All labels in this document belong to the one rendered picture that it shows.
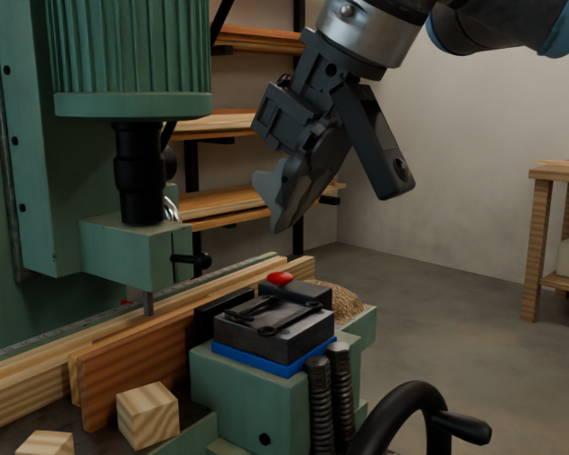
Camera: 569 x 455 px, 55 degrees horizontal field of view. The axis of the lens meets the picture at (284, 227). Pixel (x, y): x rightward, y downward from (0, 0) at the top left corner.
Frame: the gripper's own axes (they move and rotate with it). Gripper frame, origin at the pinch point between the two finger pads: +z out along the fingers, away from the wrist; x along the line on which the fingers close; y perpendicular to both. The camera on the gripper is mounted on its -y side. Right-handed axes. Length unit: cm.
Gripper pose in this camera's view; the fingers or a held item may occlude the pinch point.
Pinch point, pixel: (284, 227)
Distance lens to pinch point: 61.0
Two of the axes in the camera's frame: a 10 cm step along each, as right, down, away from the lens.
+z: -4.0, 7.7, 4.9
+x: -5.9, 1.9, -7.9
